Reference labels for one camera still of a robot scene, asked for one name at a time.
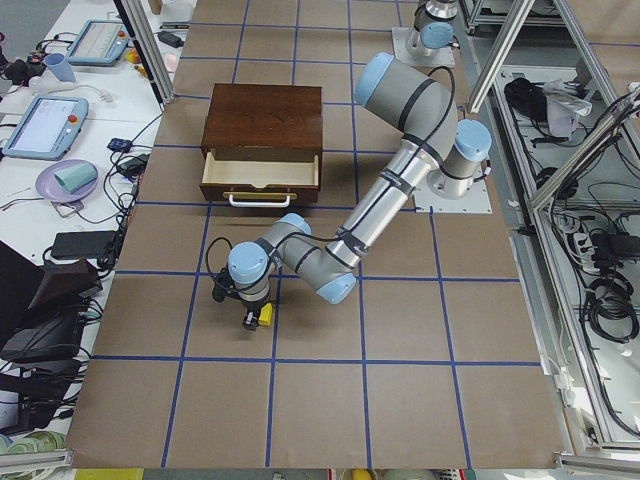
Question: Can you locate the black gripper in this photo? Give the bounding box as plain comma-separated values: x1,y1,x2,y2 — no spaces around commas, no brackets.
241,297,268,330

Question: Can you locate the yellow block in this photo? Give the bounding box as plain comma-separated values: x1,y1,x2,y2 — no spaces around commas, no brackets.
257,302,275,327

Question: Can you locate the dark wooden drawer box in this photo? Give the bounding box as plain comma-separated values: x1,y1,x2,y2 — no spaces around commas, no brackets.
200,83,323,204

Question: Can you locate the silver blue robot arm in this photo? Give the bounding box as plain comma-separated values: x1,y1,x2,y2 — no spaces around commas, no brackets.
212,52,492,330
406,0,458,58

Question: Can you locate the black phone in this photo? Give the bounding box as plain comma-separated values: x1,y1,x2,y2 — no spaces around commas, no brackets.
51,230,116,260

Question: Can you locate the black power adapter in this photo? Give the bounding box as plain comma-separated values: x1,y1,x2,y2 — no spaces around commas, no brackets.
116,154,149,179

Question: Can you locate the light green cup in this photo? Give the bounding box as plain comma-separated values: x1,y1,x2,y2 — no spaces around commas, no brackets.
54,161,97,193

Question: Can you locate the purple plate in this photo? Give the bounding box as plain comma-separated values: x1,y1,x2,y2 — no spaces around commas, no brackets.
35,159,98,203

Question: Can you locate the lower blue teach pendant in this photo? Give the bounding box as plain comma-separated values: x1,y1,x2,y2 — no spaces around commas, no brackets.
2,95,89,161

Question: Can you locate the blue teach pendant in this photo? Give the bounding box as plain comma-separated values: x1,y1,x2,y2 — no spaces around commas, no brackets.
2,95,89,161
66,20,130,67

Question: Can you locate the upper blue teach pendant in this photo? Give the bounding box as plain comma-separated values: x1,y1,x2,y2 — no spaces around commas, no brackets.
66,20,130,67

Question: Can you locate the light blue cup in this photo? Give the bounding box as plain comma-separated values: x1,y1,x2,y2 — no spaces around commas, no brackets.
43,52,76,83

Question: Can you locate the aluminium frame post left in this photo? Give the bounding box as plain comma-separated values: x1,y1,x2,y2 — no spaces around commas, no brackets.
114,0,175,105

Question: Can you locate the aluminium frame strut right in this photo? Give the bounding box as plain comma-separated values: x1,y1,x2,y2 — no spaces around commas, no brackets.
529,87,639,211

